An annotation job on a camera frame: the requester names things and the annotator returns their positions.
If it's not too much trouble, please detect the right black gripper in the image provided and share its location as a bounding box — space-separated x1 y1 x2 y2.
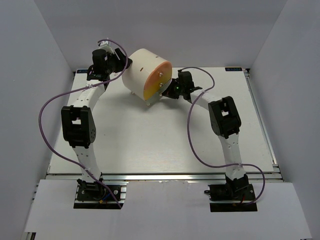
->
162 78 185 100

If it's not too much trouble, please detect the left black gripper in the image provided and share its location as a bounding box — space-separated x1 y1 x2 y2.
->
105 48 133 75

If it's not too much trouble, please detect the orange top drawer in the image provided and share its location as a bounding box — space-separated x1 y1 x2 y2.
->
145 61 173 88

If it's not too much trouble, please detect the yellow drawer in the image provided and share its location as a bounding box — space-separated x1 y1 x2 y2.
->
143 80 169 101

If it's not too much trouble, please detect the grey-green bottom drawer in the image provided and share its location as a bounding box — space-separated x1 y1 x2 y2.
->
144 90 165 105

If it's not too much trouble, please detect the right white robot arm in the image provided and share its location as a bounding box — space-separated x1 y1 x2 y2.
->
161 67 248 200

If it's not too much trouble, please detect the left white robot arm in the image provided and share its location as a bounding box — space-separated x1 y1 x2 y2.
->
61 47 132 200

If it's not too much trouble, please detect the white cylindrical drawer organizer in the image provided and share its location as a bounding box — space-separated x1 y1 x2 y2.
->
121 48 172 103

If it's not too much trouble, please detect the blue label left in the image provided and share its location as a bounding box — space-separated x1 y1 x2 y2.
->
76 69 90 74

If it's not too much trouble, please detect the blue label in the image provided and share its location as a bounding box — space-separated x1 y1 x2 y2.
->
224 67 243 72
76 69 90 74

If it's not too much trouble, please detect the blue label right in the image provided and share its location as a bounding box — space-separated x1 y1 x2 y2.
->
224 67 243 72

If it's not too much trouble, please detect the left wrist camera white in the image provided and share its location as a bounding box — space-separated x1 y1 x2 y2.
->
97 39 114 53

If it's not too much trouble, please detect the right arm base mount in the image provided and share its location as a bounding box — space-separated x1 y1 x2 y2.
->
204 174 258 213

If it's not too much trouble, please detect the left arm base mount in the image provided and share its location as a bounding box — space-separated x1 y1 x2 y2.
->
73 179 125 210

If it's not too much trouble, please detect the aluminium table frame rail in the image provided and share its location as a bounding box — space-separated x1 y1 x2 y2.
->
44 67 285 182

